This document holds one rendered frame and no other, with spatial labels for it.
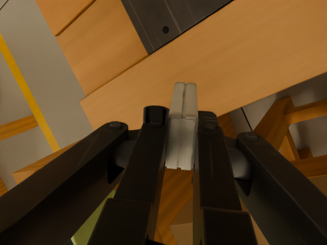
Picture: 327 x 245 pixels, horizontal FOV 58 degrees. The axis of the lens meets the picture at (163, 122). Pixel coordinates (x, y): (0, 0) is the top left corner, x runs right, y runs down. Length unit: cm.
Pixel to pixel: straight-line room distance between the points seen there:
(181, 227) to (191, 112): 39
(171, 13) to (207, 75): 11
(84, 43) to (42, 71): 156
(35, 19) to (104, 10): 156
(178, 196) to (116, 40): 56
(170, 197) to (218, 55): 56
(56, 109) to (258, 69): 182
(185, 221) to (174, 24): 32
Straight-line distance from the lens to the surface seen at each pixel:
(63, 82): 203
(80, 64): 63
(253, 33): 43
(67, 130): 213
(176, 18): 47
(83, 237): 75
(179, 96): 17
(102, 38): 58
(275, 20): 43
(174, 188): 94
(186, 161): 15
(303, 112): 113
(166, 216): 90
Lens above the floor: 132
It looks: 55 degrees down
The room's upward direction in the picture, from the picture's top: 122 degrees counter-clockwise
